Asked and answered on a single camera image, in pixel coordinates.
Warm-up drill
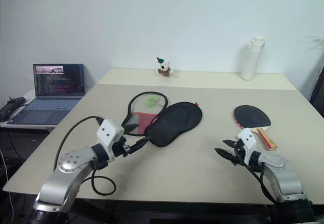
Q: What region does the red black mesh pouch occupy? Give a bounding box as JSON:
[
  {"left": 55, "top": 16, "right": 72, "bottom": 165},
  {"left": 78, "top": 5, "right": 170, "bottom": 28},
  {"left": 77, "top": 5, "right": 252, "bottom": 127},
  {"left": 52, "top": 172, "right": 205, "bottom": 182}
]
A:
[{"left": 121, "top": 91, "right": 204, "bottom": 148}]

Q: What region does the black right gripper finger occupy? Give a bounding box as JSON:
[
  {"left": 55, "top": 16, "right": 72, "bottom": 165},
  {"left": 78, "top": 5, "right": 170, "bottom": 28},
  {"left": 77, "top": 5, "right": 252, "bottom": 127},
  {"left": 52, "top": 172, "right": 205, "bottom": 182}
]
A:
[
  {"left": 222, "top": 139, "right": 239, "bottom": 149},
  {"left": 214, "top": 148, "right": 236, "bottom": 163}
]

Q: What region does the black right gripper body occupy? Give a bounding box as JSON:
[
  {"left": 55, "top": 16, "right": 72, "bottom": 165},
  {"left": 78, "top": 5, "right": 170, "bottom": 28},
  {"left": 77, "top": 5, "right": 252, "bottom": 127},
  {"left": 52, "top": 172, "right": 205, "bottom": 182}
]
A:
[{"left": 232, "top": 140, "right": 250, "bottom": 166}]

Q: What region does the black table tennis paddle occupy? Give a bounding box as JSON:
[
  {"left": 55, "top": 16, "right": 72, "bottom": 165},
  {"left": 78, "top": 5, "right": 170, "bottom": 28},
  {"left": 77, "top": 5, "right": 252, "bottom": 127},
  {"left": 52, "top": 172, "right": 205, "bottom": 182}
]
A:
[{"left": 232, "top": 104, "right": 278, "bottom": 151}]

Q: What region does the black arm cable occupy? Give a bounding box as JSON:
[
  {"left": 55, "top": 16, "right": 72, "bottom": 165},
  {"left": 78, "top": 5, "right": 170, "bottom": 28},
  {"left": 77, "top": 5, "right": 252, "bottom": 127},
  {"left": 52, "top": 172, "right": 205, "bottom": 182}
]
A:
[
  {"left": 54, "top": 115, "right": 117, "bottom": 196},
  {"left": 233, "top": 145, "right": 277, "bottom": 205}
]

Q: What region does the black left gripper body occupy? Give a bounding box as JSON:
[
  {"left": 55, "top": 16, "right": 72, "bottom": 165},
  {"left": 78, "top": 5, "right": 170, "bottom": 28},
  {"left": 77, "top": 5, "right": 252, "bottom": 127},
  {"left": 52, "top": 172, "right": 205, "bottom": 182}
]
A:
[{"left": 111, "top": 136, "right": 131, "bottom": 159}]

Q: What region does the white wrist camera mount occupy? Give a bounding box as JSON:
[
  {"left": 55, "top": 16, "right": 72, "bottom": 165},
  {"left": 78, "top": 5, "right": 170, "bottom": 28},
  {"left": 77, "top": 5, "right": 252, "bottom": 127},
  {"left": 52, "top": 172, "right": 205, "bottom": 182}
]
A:
[
  {"left": 96, "top": 119, "right": 125, "bottom": 162},
  {"left": 236, "top": 127, "right": 259, "bottom": 164}
]

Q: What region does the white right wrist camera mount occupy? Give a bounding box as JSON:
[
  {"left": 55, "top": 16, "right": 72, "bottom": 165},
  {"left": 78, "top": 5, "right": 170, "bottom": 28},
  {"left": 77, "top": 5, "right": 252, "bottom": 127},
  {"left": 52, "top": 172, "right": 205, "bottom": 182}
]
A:
[{"left": 236, "top": 127, "right": 259, "bottom": 164}]

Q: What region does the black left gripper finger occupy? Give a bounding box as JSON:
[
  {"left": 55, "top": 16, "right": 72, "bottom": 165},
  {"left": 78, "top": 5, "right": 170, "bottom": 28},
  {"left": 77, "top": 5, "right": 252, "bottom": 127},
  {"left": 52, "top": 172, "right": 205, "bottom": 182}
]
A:
[
  {"left": 128, "top": 137, "right": 151, "bottom": 155},
  {"left": 124, "top": 123, "right": 139, "bottom": 137}
]

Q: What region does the open grey laptop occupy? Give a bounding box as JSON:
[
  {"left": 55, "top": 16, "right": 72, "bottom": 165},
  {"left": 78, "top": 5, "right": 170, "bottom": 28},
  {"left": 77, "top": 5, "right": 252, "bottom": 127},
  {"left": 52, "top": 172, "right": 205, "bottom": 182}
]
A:
[{"left": 7, "top": 63, "right": 86, "bottom": 126}]

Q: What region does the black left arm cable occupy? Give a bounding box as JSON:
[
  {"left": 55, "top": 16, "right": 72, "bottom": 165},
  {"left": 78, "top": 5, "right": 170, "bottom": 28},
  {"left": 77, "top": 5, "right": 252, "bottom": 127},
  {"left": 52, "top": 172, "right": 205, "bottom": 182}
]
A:
[{"left": 54, "top": 115, "right": 117, "bottom": 196}]

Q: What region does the thin white floor cable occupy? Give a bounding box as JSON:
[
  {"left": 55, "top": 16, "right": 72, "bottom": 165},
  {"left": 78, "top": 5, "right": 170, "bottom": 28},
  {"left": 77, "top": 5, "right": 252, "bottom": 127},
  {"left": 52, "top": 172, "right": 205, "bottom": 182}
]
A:
[{"left": 0, "top": 147, "right": 15, "bottom": 224}]

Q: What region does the black office chair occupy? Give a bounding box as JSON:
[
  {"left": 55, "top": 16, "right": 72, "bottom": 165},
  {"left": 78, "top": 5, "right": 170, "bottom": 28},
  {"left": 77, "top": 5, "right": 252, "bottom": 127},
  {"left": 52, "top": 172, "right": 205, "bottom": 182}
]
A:
[{"left": 309, "top": 64, "right": 324, "bottom": 119}]

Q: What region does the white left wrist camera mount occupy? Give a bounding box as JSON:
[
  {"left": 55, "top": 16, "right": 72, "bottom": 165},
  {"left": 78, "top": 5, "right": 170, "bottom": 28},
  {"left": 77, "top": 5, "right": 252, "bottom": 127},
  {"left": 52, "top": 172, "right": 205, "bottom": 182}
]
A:
[{"left": 96, "top": 119, "right": 125, "bottom": 162}]

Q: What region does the white water bottle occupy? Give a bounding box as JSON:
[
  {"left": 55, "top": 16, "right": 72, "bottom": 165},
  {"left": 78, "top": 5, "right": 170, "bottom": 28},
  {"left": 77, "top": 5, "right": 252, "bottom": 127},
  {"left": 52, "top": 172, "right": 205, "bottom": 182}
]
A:
[{"left": 240, "top": 35, "right": 266, "bottom": 81}]

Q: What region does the white side table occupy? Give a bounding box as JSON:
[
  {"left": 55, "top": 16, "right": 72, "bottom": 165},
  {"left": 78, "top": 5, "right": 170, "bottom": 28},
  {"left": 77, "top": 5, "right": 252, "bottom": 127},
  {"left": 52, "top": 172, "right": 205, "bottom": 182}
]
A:
[{"left": 0, "top": 88, "right": 61, "bottom": 134}]

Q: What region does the small white plush dog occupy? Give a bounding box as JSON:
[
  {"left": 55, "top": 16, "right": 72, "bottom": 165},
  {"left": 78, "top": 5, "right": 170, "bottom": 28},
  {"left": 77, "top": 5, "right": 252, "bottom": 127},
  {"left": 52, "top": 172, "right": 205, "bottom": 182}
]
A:
[{"left": 155, "top": 56, "right": 174, "bottom": 78}]

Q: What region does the black handheld device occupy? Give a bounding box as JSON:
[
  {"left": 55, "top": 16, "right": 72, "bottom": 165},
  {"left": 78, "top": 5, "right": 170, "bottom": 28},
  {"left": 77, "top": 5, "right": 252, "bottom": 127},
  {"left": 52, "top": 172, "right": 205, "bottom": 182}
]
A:
[{"left": 0, "top": 97, "right": 27, "bottom": 122}]

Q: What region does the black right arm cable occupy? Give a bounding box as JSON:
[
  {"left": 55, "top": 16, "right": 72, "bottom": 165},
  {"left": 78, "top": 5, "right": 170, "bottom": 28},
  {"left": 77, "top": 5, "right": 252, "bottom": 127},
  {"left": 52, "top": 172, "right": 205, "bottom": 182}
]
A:
[{"left": 233, "top": 145, "right": 277, "bottom": 205}]

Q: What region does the green zipper pull charm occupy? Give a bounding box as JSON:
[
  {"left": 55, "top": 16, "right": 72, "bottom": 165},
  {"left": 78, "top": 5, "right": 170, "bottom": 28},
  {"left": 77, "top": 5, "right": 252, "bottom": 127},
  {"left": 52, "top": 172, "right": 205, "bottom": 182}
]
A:
[{"left": 145, "top": 95, "right": 164, "bottom": 108}]

